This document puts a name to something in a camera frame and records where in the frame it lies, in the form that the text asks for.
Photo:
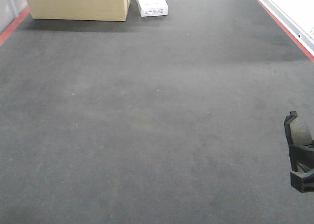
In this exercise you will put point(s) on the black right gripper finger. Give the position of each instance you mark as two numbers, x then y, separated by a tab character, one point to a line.
302	182
301	157

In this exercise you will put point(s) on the brake pad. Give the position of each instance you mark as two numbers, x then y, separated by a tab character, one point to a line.
296	130

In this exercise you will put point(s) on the white long carton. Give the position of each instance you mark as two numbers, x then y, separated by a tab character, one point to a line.
152	8

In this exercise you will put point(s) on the large cardboard box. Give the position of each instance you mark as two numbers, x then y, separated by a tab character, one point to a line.
91	10

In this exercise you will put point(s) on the conveyor aluminium side rail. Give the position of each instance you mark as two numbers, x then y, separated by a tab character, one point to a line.
296	18

